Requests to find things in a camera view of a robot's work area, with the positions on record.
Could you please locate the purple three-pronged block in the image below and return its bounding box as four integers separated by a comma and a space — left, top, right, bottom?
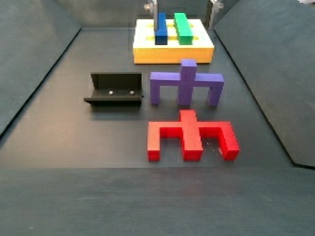
149, 59, 224, 106

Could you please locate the yellow slotted base board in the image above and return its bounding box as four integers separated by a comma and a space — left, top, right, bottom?
133, 19, 213, 65

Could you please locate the red three-pronged block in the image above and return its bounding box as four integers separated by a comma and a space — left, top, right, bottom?
148, 110, 240, 161

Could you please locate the blue rectangular bar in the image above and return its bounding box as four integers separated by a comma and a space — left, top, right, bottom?
154, 13, 168, 45

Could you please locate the green rectangular bar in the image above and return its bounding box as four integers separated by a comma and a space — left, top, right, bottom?
173, 12, 193, 45

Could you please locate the black angled bracket stand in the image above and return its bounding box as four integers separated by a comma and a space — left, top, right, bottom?
84, 72, 142, 105

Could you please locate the left metal camera post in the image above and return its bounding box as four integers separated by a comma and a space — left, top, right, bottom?
144, 0, 158, 19

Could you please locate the metal camera post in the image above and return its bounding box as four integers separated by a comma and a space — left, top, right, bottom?
144, 0, 158, 19
209, 0, 224, 28

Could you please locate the right metal camera post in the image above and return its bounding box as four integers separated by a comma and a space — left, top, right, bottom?
209, 0, 224, 28

